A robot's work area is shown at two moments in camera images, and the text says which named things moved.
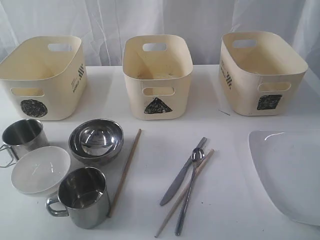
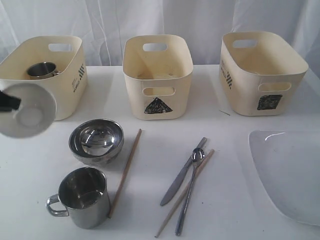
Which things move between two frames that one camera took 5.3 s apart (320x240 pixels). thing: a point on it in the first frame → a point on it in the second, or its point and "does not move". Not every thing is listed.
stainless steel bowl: x=97 y=139 does not move
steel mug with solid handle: x=84 y=191 does not move
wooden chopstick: x=125 y=173 does not move
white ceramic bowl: x=39 y=171 → x=36 y=113
